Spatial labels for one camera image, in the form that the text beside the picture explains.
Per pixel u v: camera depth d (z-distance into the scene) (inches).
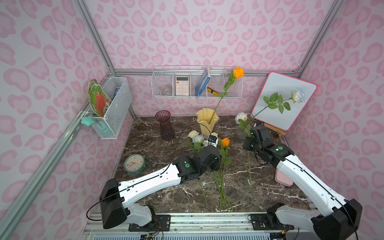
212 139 24.6
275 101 32.4
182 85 37.4
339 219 14.6
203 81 34.8
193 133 40.9
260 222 28.4
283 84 35.6
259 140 22.9
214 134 40.1
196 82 38.9
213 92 38.5
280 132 41.9
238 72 32.4
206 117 38.5
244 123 33.8
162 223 28.9
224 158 37.1
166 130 38.5
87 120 24.7
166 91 37.1
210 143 24.3
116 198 15.7
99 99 29.5
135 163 35.8
